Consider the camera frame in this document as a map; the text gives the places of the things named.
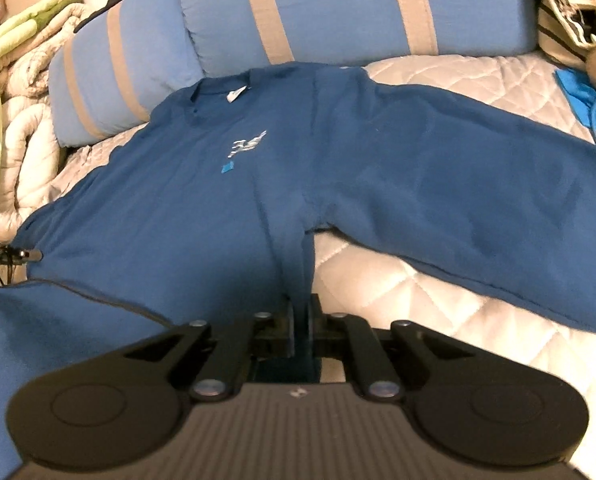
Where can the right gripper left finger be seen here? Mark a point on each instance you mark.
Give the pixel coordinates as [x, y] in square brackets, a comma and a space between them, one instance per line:
[121, 406]

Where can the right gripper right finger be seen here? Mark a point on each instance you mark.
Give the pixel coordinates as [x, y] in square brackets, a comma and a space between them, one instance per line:
[468, 402]

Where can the dark blue sweatshirt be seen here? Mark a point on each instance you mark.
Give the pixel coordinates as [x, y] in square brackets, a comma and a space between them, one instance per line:
[278, 174]

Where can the white quilted comforter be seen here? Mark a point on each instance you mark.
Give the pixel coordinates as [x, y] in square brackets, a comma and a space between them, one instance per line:
[30, 160]

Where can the left blue striped pillow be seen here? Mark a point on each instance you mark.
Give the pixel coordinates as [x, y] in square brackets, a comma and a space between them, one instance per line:
[114, 71]

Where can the blue striped pillow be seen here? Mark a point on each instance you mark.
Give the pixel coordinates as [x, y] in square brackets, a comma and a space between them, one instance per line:
[114, 71]
[231, 36]

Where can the turquoise cloth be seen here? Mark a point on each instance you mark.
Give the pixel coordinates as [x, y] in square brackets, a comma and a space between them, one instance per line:
[580, 95]

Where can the right blue striped pillow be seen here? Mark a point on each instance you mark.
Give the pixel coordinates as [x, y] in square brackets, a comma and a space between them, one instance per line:
[231, 36]

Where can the striped canvas bag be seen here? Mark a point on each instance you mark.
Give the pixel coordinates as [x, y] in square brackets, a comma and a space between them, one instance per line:
[566, 34]

